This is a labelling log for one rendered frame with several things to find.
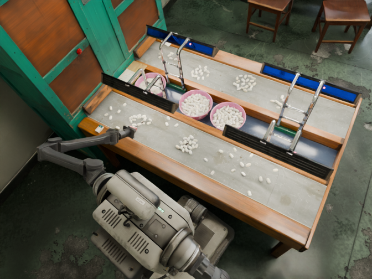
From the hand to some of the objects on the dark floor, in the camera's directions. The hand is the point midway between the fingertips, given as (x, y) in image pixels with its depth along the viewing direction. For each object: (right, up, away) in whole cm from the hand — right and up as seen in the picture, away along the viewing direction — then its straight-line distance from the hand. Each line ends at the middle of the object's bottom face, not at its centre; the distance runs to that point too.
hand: (136, 129), depth 199 cm
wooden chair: (+143, +138, +160) cm, 255 cm away
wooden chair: (+215, +112, +136) cm, 278 cm away
